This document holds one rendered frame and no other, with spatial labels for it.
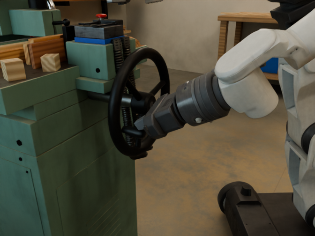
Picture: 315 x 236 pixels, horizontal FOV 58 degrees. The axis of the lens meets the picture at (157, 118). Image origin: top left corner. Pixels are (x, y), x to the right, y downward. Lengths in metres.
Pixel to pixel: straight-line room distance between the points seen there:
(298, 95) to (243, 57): 0.55
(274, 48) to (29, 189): 0.68
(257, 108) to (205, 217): 1.14
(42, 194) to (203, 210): 1.02
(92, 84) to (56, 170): 0.25
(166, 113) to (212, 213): 1.14
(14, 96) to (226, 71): 0.44
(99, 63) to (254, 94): 0.41
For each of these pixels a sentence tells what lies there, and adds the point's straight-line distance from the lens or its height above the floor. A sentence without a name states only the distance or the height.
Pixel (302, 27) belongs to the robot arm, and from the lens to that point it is 0.52.
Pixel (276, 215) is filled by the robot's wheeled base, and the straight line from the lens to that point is 1.45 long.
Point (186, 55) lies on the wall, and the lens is 4.35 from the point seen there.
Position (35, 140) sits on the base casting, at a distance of 0.75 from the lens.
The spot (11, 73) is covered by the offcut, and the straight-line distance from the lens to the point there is 0.71.
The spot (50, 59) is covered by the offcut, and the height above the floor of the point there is 0.93.
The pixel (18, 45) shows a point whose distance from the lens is 0.90.
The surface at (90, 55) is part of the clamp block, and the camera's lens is 0.77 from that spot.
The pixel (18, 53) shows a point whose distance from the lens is 0.88.
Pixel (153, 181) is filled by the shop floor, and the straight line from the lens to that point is 1.83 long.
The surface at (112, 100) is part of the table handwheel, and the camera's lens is 0.64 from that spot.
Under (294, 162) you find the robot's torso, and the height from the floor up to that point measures 0.46.
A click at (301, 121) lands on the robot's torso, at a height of 0.68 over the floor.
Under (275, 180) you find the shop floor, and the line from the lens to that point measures 1.99.
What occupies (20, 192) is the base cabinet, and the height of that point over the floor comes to 0.58.
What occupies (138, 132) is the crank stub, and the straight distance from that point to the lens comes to 0.65.
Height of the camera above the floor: 1.08
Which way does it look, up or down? 24 degrees down
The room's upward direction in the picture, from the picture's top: straight up
